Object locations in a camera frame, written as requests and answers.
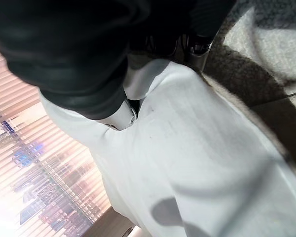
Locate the window blind with city view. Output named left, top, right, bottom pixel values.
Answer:
left=0, top=43, right=113, bottom=237

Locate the grey and white patterned rug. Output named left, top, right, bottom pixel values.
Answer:
left=202, top=0, right=296, bottom=163

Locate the white striped bed sheet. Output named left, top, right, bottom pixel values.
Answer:
left=39, top=53, right=296, bottom=237

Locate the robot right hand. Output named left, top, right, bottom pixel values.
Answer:
left=0, top=0, right=237, bottom=130

